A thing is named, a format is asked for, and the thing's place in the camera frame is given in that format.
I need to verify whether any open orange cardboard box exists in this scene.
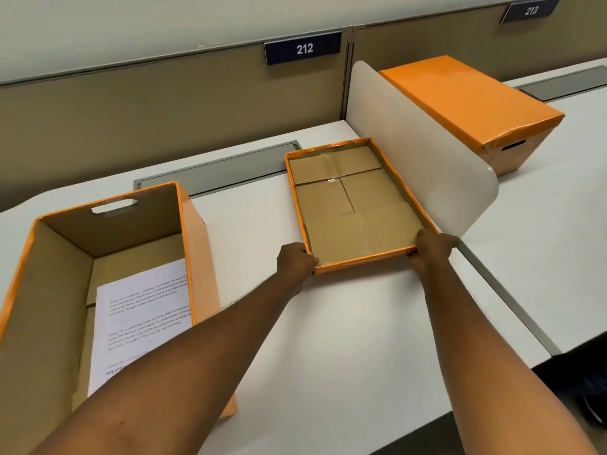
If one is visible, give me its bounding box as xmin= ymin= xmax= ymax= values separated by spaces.
xmin=0 ymin=181 xmax=238 ymax=455

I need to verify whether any beige partition panel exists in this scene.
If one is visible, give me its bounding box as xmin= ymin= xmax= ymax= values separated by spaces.
xmin=0 ymin=28 xmax=353 ymax=214
xmin=350 ymin=0 xmax=607 ymax=83

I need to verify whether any person's right forearm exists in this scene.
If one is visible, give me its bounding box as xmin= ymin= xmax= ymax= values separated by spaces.
xmin=417 ymin=260 xmax=599 ymax=455

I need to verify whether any orange cardboard box lid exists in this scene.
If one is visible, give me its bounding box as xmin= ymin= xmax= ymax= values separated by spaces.
xmin=285 ymin=137 xmax=441 ymax=275

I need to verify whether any grey cable tray cover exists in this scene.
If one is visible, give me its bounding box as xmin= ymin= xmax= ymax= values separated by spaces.
xmin=133 ymin=141 xmax=303 ymax=197
xmin=518 ymin=66 xmax=607 ymax=103

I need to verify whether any person's left hand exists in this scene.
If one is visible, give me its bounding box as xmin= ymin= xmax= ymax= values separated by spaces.
xmin=276 ymin=242 xmax=320 ymax=298

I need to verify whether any closed orange cardboard box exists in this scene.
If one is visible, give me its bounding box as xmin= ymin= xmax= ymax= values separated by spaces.
xmin=378 ymin=55 xmax=566 ymax=177

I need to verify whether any dark blue number sign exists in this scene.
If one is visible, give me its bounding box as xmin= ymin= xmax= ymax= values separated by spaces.
xmin=264 ymin=32 xmax=342 ymax=66
xmin=500 ymin=0 xmax=563 ymax=25

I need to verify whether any person's right hand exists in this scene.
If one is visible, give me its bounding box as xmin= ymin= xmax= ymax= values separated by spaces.
xmin=407 ymin=228 xmax=461 ymax=280

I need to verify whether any person's left forearm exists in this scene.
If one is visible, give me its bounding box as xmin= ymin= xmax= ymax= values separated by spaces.
xmin=29 ymin=279 xmax=304 ymax=455

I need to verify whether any white desk divider panel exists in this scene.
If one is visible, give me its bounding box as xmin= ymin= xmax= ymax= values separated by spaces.
xmin=346 ymin=60 xmax=500 ymax=240

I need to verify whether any printed white paper sheet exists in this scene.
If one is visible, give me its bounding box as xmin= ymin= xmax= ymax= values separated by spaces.
xmin=88 ymin=258 xmax=193 ymax=397

